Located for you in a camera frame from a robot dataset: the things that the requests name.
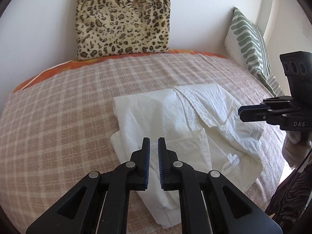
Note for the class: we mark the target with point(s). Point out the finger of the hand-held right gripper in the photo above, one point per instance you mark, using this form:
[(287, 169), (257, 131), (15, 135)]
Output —
[(258, 118), (253, 109)]

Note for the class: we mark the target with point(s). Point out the person's right hand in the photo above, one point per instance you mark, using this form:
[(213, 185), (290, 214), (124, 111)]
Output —
[(293, 151)]

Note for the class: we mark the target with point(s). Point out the orange floral bedsheet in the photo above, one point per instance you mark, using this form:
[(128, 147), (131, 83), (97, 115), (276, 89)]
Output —
[(61, 69)]

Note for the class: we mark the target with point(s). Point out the pink checked blanket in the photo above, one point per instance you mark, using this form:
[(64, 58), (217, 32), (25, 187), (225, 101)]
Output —
[(61, 114)]

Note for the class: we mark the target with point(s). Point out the white long-sleeved shirt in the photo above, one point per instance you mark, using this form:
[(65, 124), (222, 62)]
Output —
[(158, 109)]

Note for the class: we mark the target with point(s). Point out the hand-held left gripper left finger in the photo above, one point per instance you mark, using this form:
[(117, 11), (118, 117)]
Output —
[(147, 165)]

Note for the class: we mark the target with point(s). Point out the leopard print cushion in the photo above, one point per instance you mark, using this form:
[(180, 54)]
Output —
[(121, 24)]

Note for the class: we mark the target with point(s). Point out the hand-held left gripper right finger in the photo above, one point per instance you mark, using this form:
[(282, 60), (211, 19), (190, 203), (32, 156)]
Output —
[(160, 165)]

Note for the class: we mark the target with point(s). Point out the green striped white cushion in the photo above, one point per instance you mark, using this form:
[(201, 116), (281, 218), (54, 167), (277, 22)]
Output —
[(248, 43)]

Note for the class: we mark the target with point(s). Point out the zebra striped pants leg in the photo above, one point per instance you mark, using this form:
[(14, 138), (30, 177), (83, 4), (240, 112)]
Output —
[(287, 195)]

